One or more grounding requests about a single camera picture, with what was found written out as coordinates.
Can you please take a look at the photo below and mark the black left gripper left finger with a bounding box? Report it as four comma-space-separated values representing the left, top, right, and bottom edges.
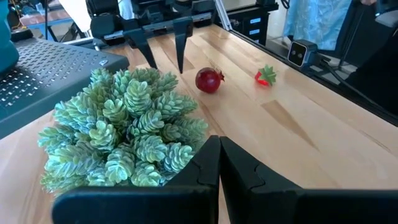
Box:
52, 135, 222, 224

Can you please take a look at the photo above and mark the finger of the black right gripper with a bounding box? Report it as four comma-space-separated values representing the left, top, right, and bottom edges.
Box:
124, 27, 159, 70
173, 17, 193, 75

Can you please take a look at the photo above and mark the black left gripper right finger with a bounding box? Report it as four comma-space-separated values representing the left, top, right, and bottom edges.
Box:
220, 136, 398, 224

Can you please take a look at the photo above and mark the red plastic strawberry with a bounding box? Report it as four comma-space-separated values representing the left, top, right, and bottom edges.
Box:
254, 64, 277, 87

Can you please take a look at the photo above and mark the red apple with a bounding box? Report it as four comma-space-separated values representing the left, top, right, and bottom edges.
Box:
195, 67, 225, 94

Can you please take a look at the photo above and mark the black drawer cabinet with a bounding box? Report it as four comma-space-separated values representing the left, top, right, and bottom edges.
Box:
226, 2, 280, 46

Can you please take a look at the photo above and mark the artificial green succulent plant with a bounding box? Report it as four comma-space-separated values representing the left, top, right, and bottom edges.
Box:
37, 67, 209, 195

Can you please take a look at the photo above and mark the grey perforated metal shelf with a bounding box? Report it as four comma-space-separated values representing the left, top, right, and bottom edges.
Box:
0, 37, 131, 139

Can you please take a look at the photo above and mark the blue collapsible colander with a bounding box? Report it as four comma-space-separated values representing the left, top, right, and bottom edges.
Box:
0, 0, 34, 74

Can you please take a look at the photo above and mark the light blue plastic sheet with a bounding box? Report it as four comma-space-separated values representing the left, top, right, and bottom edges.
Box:
282, 0, 353, 51

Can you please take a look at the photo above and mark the grey table-level camera box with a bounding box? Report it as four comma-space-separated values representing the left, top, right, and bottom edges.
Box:
287, 39, 320, 68

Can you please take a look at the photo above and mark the black camera cable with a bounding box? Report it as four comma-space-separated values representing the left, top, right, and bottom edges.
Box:
317, 57, 398, 116

